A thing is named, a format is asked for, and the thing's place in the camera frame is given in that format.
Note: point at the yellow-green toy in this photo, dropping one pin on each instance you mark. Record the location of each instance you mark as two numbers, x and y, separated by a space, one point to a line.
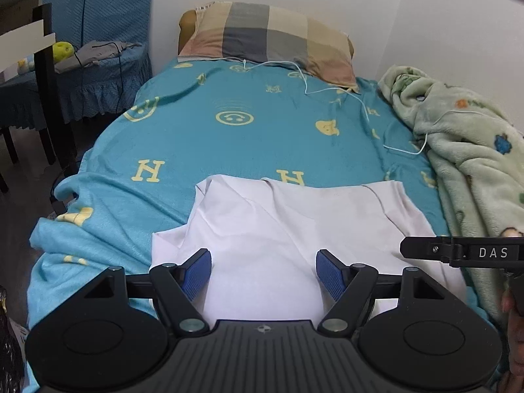
64 51

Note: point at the green fleece blanket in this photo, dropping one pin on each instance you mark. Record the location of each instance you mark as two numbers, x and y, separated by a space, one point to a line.
470 163

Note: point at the plaid pillow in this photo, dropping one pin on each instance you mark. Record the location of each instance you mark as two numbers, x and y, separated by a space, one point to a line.
266 32

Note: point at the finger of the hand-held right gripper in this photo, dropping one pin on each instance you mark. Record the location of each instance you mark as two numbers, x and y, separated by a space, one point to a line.
421 248

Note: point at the grey cloth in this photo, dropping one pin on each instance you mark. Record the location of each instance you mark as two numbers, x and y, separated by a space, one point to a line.
98 51

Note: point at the white-edged table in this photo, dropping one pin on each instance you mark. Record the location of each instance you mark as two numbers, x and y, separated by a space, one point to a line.
24 41

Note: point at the pale blue plush toy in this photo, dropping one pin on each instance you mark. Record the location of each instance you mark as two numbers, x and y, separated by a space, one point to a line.
24 65

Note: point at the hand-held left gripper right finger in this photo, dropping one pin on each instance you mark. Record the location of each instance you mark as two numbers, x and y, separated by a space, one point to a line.
329 272

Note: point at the person's right hand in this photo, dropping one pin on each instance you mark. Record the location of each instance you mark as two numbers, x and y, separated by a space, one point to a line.
516 344

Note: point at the black plastic bag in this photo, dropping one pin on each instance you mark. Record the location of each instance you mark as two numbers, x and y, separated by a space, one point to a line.
10 348

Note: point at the brown cushion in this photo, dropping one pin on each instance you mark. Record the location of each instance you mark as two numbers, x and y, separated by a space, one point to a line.
186 28

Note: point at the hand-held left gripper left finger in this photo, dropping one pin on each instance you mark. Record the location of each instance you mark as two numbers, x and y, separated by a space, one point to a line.
196 272

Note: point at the white T-shirt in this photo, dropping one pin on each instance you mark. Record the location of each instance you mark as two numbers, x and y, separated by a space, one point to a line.
266 237

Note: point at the teal printed bed sheet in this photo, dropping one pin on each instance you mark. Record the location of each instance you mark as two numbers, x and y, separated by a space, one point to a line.
266 151

